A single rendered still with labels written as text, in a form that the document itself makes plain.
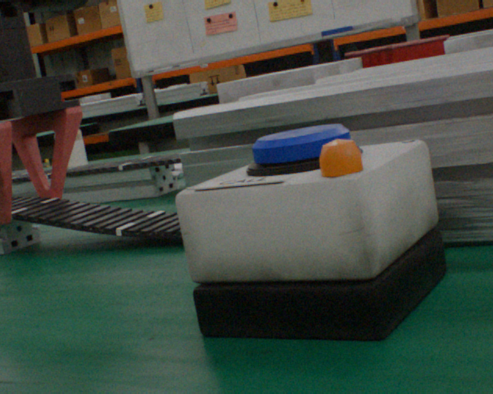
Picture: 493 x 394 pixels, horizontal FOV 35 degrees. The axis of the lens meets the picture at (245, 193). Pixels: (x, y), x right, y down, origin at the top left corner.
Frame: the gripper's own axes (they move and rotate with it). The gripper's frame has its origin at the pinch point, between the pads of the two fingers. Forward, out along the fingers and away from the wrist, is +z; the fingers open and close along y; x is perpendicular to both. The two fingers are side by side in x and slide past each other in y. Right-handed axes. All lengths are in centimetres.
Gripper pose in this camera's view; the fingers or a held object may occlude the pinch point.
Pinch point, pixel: (26, 205)
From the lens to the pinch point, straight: 62.0
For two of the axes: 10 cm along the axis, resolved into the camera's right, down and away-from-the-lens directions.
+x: -8.5, 0.8, 5.2
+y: 4.9, -2.3, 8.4
